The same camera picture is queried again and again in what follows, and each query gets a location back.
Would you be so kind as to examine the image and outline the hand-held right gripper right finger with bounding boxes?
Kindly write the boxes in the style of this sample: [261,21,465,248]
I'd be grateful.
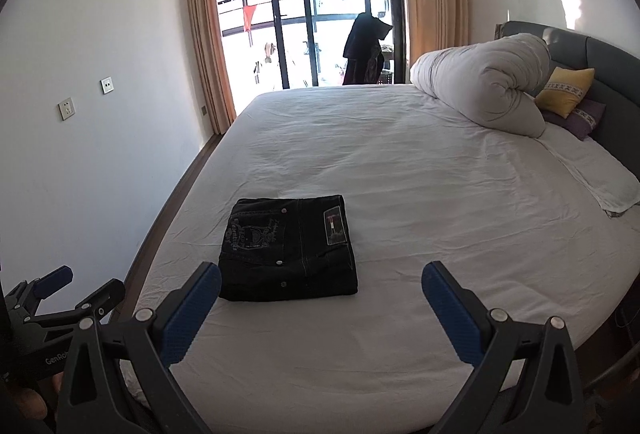
[421,260,586,434]

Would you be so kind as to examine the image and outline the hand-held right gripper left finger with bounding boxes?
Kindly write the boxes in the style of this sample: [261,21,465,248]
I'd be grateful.
[57,261,223,434]

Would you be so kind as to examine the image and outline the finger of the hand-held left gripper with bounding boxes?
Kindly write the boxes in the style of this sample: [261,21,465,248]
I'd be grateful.
[22,279,127,330]
[9,265,75,315]

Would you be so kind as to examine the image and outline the black pants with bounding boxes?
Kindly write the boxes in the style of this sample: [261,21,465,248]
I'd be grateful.
[218,195,360,303]

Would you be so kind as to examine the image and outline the person's left hand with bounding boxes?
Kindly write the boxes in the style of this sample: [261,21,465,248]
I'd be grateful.
[10,371,65,422]

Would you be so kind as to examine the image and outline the bed with white sheet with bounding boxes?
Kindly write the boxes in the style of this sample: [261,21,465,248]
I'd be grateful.
[120,82,640,434]

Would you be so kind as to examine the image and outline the folded white blanket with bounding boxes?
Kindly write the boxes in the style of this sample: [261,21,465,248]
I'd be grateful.
[537,134,640,219]

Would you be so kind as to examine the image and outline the purple pillow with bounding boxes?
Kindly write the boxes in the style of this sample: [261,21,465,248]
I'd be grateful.
[541,98,607,141]

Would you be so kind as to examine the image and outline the rolled white duvet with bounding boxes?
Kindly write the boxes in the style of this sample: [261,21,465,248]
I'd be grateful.
[410,32,553,139]

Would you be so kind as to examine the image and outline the yellow pillow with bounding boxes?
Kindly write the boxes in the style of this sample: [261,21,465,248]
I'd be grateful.
[534,66,596,119]

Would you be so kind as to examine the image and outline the dark clothes draped on stand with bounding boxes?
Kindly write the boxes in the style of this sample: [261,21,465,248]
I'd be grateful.
[342,12,393,85]

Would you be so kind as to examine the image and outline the grey upholstered headboard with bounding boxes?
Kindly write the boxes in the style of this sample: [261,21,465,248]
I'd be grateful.
[500,20,640,165]

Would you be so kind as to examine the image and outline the sliding glass balcony door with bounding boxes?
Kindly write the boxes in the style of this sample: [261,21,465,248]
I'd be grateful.
[212,0,407,90]

